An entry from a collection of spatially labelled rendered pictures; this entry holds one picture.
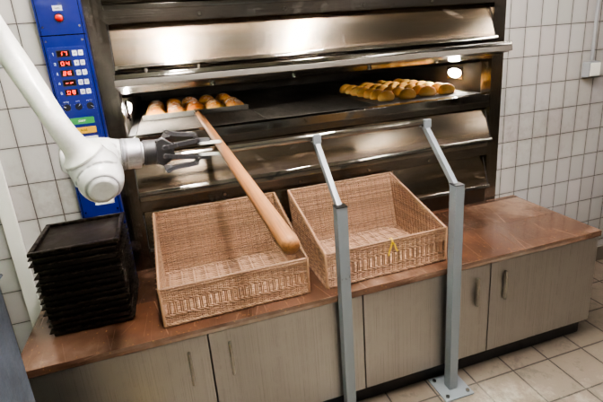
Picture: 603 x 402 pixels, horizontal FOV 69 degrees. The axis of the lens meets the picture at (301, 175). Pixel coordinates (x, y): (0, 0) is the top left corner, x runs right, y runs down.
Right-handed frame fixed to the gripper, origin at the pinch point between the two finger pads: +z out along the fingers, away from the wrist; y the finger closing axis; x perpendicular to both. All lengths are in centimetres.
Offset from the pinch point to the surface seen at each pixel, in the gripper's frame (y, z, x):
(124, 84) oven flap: -20, -20, -43
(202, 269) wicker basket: 60, 5, -46
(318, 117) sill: -4, 64, -46
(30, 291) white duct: 65, -62, -69
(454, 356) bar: 96, 97, 14
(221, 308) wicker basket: 60, 3, -10
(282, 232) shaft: 3, -9, 76
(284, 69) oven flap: -25, 41, -33
